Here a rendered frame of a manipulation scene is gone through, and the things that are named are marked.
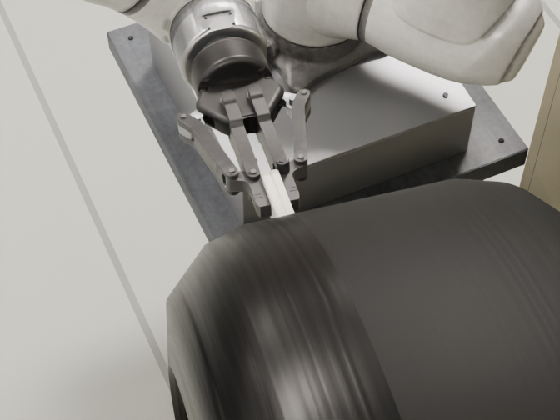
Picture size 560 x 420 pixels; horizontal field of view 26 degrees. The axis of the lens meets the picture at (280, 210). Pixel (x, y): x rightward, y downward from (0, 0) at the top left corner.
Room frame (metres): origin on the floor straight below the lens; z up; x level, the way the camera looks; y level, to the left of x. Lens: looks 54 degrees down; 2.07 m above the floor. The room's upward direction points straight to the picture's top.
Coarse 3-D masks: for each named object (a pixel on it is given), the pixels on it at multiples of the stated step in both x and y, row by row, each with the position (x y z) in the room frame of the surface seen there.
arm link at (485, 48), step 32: (384, 0) 1.16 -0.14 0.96; (416, 0) 1.13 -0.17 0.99; (448, 0) 1.11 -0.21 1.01; (480, 0) 1.11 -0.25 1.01; (512, 0) 1.13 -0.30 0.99; (384, 32) 1.14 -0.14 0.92; (416, 32) 1.12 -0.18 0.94; (448, 32) 1.10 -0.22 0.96; (480, 32) 1.10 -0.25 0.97; (512, 32) 1.10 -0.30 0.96; (416, 64) 1.12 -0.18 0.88; (448, 64) 1.09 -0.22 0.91; (480, 64) 1.08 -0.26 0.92; (512, 64) 1.08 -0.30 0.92
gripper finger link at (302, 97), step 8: (296, 96) 0.75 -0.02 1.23; (304, 96) 0.75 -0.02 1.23; (296, 104) 0.74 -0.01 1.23; (304, 104) 0.74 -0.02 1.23; (296, 112) 0.73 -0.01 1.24; (304, 112) 0.73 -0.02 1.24; (296, 120) 0.72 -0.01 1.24; (304, 120) 0.72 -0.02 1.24; (296, 128) 0.71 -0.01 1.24; (304, 128) 0.71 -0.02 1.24; (296, 136) 0.70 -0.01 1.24; (304, 136) 0.70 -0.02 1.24; (296, 144) 0.69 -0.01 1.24; (304, 144) 0.69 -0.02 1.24; (296, 152) 0.67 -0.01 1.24; (304, 152) 0.67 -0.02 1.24; (296, 160) 0.67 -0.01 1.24; (304, 160) 0.66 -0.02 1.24
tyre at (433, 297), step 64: (448, 192) 0.51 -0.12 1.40; (512, 192) 0.50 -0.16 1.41; (256, 256) 0.44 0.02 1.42; (320, 256) 0.43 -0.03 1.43; (384, 256) 0.43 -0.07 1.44; (448, 256) 0.42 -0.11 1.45; (512, 256) 0.42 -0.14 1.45; (192, 320) 0.41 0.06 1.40; (256, 320) 0.38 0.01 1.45; (320, 320) 0.37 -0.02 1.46; (384, 320) 0.37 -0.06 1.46; (448, 320) 0.37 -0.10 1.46; (512, 320) 0.37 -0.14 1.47; (192, 384) 0.36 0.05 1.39; (256, 384) 0.33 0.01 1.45; (320, 384) 0.33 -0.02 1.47; (384, 384) 0.32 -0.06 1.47; (448, 384) 0.32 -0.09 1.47; (512, 384) 0.32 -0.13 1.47
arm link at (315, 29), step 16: (272, 0) 1.23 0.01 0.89; (288, 0) 1.21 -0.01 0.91; (304, 0) 1.20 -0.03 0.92; (320, 0) 1.19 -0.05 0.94; (336, 0) 1.18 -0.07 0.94; (352, 0) 1.17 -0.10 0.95; (272, 16) 1.23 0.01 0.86; (288, 16) 1.21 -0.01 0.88; (304, 16) 1.20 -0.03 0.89; (320, 16) 1.19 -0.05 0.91; (336, 16) 1.18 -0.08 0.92; (352, 16) 1.16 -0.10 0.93; (288, 32) 1.22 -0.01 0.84; (304, 32) 1.20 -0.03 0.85; (320, 32) 1.19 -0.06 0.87; (336, 32) 1.18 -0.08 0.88; (352, 32) 1.17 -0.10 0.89
